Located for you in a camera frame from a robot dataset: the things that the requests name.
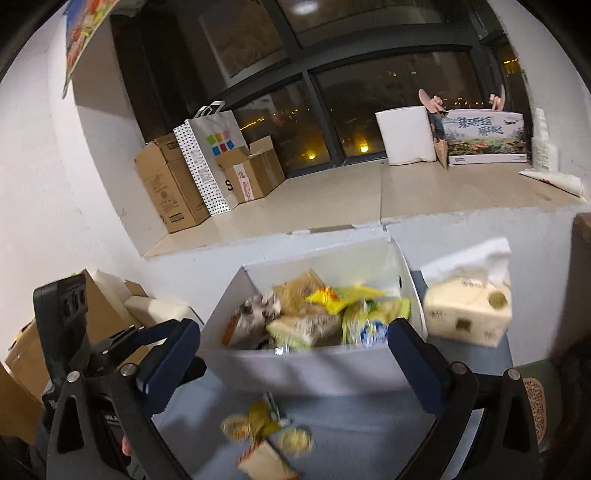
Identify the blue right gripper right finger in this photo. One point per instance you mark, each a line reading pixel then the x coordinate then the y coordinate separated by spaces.
pixel 423 365

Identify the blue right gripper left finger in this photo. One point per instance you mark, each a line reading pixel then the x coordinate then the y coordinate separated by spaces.
pixel 165 365

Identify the large patterned snack bag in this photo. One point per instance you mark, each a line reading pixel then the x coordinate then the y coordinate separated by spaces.
pixel 247 324

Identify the dark yellow snack packet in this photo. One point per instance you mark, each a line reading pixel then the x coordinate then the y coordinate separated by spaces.
pixel 261 422

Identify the cream plaid-edged snack pack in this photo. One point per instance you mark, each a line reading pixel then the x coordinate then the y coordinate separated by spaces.
pixel 262 462

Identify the round yellow pastry pack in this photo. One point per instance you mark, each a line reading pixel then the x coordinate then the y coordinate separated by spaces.
pixel 295 442

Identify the tissue pack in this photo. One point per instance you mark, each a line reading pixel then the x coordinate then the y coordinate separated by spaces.
pixel 468 294

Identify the yellow snack bag in box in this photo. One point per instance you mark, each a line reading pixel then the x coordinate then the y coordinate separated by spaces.
pixel 334 300

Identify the large cardboard box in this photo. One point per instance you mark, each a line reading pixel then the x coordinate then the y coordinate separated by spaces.
pixel 169 184

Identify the small open cardboard box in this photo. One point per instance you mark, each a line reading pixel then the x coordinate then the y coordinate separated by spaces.
pixel 254 171

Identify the dotted paper bag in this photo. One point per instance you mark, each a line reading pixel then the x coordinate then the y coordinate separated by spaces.
pixel 202 140

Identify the white foam box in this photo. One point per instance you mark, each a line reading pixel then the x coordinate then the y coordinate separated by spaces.
pixel 407 135

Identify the printed landscape box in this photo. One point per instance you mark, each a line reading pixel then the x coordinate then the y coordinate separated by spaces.
pixel 480 136

